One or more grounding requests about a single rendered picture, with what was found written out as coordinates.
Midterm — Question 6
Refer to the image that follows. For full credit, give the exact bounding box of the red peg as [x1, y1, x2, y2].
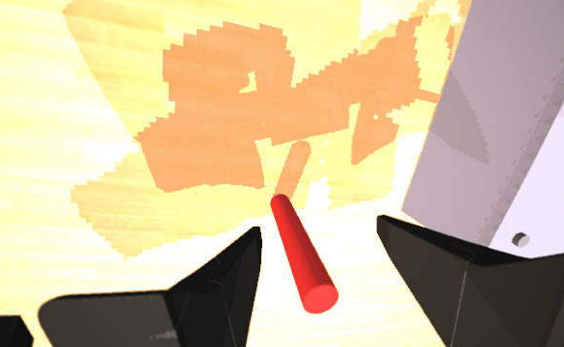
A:
[270, 194, 338, 314]

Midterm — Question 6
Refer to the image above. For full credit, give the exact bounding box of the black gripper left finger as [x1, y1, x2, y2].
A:
[37, 227, 262, 347]

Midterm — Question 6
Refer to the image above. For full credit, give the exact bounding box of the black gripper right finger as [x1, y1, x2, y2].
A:
[376, 215, 564, 347]

